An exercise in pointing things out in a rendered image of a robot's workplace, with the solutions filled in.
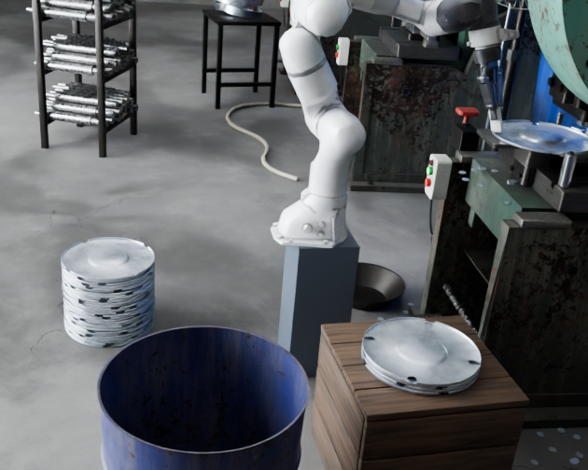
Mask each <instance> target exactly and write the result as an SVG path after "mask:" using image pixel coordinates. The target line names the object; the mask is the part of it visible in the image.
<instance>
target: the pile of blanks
mask: <svg viewBox="0 0 588 470"><path fill-rule="evenodd" d="M61 266H62V277H63V283H62V290H63V308H64V327H65V330H66V332H67V334H68V335H69V336H70V337H71V338H72V339H73V340H75V341H77V342H79V343H81V344H84V345H88V346H92V347H98V348H105V347H108V348H114V347H121V346H125V345H128V344H129V343H131V342H133V341H135V340H137V339H140V338H142V337H144V336H146V335H148V334H149V333H150V332H151V330H152V329H153V326H154V324H153V323H154V315H155V273H154V270H155V260H154V263H153V264H152V266H151V267H150V268H149V269H148V270H146V271H145V272H143V273H141V274H139V275H136V276H134V275H133V277H131V278H127V279H122V280H116V281H95V280H89V279H84V278H80V277H77V276H76V275H74V274H72V273H70V272H69V271H70V270H69V271H67V270H66V269H65V268H64V267H63V264H62V258H61Z"/></svg>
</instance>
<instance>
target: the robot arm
mask: <svg viewBox="0 0 588 470"><path fill-rule="evenodd" d="M352 8H354V9H357V10H361V11H365V12H369V13H372V14H378V15H388V16H392V17H395V18H397V19H400V20H403V21H407V22H410V23H412V24H414V25H416V26H417V27H418V28H419V29H420V30H421V31H423V32H424V33H425V34H426V35H430V36H435V35H448V34H453V33H460V32H463V31H465V30H467V29H468V31H469V42H467V46H470V47H471V48H475V49H476V50H474V51H473V55H474V62H475V63H479V64H480V65H481V69H480V70H481V75H480V76H477V80H478V82H479V84H480V88H481V92H482V96H483V103H484V107H485V110H487V109H489V117H490V123H491V131H493V132H501V131H503V124H502V116H501V110H500V106H503V91H502V73H503V70H502V69H498V64H497V61H499V60H501V59H502V54H501V46H499V45H498V43H499V42H502V41H507V40H512V39H515V38H518V37H519V32H518V31H516V30H510V29H503V28H501V26H500V23H499V20H498V17H497V13H498V10H497V0H430V1H425V2H424V1H421V0H290V24H291V25H292V28H291V29H289V30H288V31H286V32H285V33H284V34H283V36H282V37H281V39H280V43H279V48H280V51H281V55H282V59H283V63H284V65H285V67H286V70H287V74H288V77H289V79H290V81H291V83H292V85H293V87H294V89H295V91H296V92H297V95H298V97H299V99H300V101H301V105H302V109H303V112H304V115H305V122H306V124H307V126H308V128H309V130H310V132H312V133H313V134H314V135H315V136H316V137H317V138H318V139H319V142H320V146H319V151H318V153H317V156H316V158H315V159H314V161H313V162H312V163H311V170H310V180H309V186H308V187H307V188H306V189H304V190H303V192H302V193H301V199H300V200H298V201H297V202H295V203H294V204H292V205H290V206H289V207H287V208H286V209H285V210H284V211H283V212H282V213H281V216H280V219H279V222H275V223H273V226H272V227H271V232H272V235H273V238H274V239H275V240H276V241H277V242H279V243H280V244H283V245H297V246H310V247H323V248H333V247H334V246H335V245H336V244H338V243H340V242H343V241H344V240H345V239H346V237H347V232H346V226H345V209H346V205H347V196H348V192H347V191H346V189H347V182H348V176H349V170H350V165H351V163H352V160H353V158H354V156H355V154H356V153H357V152H358V150H359V149H360V148H361V147H362V146H363V145H364V143H365V140H366V132H365V130H364V127H363V126H362V124H361V123H360V121H359V120H358V118H357V117H355V116H354V115H353V114H351V113H350V112H349V111H347V110H346V108H345V107H344V106H343V104H342V103H341V101H340V100H339V94H338V90H337V85H338V83H337V81H336V79H335V77H334V74H333V73H332V71H331V69H330V66H329V63H328V61H327V59H326V55H325V52H324V50H323V48H322V45H321V43H320V36H325V37H328V36H332V35H336V34H337V33H339V32H340V31H341V30H342V28H343V26H344V24H345V22H346V21H347V18H348V17H349V15H350V14H351V12H352Z"/></svg>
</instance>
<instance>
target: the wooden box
mask: <svg viewBox="0 0 588 470"><path fill-rule="evenodd" d="M423 319H426V320H425V321H429V322H430V323H431V322H432V323H435V321H436V322H439V323H442V324H445V325H449V326H450V327H452V328H454V329H456V330H458V331H460V332H461V333H463V334H464V335H466V336H467V337H468V338H470V339H471V340H472V341H473V342H474V344H475V345H476V346H477V348H478V349H479V351H480V354H481V357H482V361H481V367H480V372H479V375H478V378H477V379H476V381H474V382H473V383H472V384H471V385H470V387H468V388H467V389H465V390H463V391H461V392H458V393H454V394H446V395H444V393H445V392H441V395H424V394H413V393H409V392H405V391H402V390H400V389H397V388H395V387H393V386H390V385H388V384H386V383H385V382H383V381H381V380H379V379H378V378H376V377H375V376H374V375H373V374H372V373H371V372H370V371H369V370H368V369H367V367H366V366H365V365H367V363H364V362H363V360H362V357H361V347H362V340H363V338H364V336H365V332H366V331H367V330H368V329H369V328H370V327H371V326H372V325H375V324H377V323H379V322H381V321H369V322H354V323H340V324H326V325H321V338H320V346H319V355H318V363H317V364H318V366H317V371H316V380H315V396H314V398H315V399H314V404H313V413H312V421H311V431H312V436H313V438H314V441H315V444H316V446H317V449H318V451H319V454H320V456H321V459H322V462H323V464H324V466H325V468H326V470H511V468H512V464H513V460H514V457H515V453H516V450H517V446H518V445H517V443H518V442H519V438H520V434H521V431H522V427H523V424H524V420H525V414H526V410H527V407H526V406H528V403H529V399H528V397H527V396H526V395H525V393H524V392H523V391H522V390H521V389H520V387H519V386H518V385H517V384H516V382H515V381H514V380H513V379H512V377H510V375H509V373H508V372H507V371H506V370H505V369H504V367H503V366H502V365H501V364H500V363H499V361H498V360H497V359H496V357H495V356H494V355H493V354H492V353H491V352H490V351H489V350H488V348H487V347H486V346H485V345H484V343H483V342H482V341H481V339H480V338H479V337H478V336H477V335H476V334H475V332H474V331H473V330H472V328H471V327H470V326H469V324H468V323H467V322H466V321H465V320H464V318H463V317H462V316H461V315H455V316H441V317H427V318H423Z"/></svg>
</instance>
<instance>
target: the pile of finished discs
mask: <svg viewBox="0 0 588 470"><path fill-rule="evenodd" d="M425 320H426V319H423V318H415V317H399V318H391V319H387V320H383V321H381V322H379V323H377V324H375V325H372V326H371V327H370V328H369V329H368V330H367V331H366V332H365V336H364V338H363V340H362V347H361V357H362V360H363V362H364V363H367V365H365V366H366V367H367V369H368V370H369V371H370V372H371V373H372V374H373V375H374V376H375V377H376V378H378V379H379V380H381V381H383V382H385V383H386V384H388V385H390V386H393V387H395V388H397V389H400V390H402V391H405V392H409V393H413V394H424V395H441V392H445V393H444V395H446V394H454V393H458V392H461V391H463V390H465V389H467V388H468V387H470V385H471V384H472V383H473V382H474V381H476V379H477V378H478V375H479V372H480V367H481V361H482V357H481V354H480V351H479V349H478V348H477V346H476V345H475V344H474V342H473V341H472V340H471V339H470V338H468V337H467V336H466V335H464V334H463V333H461V332H460V331H458V330H456V329H454V328H452V327H450V326H449V325H445V324H442V323H439V322H436V321H435V323H432V322H431V323H430V322H429V321H425Z"/></svg>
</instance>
